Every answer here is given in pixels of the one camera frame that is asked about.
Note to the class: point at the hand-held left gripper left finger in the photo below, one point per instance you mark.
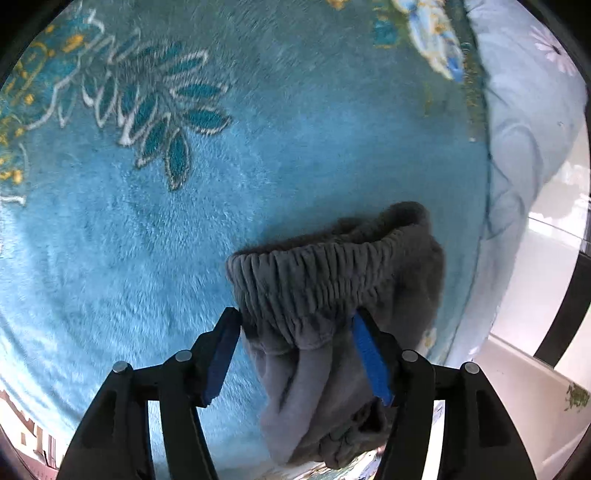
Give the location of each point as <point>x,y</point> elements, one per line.
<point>221,357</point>

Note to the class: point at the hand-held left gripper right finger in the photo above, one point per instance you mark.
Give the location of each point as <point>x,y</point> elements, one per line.
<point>372,357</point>

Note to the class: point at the grey fleece pants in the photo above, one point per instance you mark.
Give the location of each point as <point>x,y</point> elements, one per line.
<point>334,300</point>

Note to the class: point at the teal floral plush blanket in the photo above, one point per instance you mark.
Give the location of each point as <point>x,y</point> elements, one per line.
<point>194,184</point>

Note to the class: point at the light blue floral quilt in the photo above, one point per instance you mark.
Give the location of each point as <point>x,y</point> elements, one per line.
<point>521,138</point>

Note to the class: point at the black metal frame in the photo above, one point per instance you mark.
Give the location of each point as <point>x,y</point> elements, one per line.
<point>565,309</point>

